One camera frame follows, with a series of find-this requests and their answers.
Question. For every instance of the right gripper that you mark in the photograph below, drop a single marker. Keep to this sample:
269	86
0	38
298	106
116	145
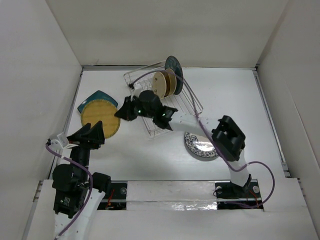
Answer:
126	111

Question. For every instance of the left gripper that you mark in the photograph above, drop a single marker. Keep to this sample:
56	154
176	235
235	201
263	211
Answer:
88	137

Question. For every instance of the yellow plate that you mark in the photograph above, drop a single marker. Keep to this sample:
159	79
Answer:
101	110

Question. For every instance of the cream plate with characters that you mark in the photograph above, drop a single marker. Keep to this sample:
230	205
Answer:
159	84

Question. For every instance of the brown gold patterned plate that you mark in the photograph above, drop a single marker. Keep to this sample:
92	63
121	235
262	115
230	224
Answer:
167	83

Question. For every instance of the plain cream plate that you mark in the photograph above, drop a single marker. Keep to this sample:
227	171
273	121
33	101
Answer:
173	81

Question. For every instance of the round teal plate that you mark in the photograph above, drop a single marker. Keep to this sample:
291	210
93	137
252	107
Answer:
173	64

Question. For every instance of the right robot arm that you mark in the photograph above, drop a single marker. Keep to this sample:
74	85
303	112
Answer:
224	134

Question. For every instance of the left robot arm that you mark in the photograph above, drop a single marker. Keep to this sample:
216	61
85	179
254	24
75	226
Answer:
78	192

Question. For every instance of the square teal plate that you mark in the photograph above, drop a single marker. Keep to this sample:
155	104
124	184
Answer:
98	95

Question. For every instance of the blue floral white plate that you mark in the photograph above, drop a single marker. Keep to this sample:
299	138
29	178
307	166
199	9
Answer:
200	147

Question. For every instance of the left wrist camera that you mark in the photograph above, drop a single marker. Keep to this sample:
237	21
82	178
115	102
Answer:
58	141

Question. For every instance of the wire dish rack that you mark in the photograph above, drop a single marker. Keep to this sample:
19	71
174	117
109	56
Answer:
186	102

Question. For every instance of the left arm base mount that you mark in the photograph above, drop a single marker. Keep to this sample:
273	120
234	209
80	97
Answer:
116	198

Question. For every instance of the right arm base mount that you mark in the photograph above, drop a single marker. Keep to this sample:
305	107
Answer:
231	197

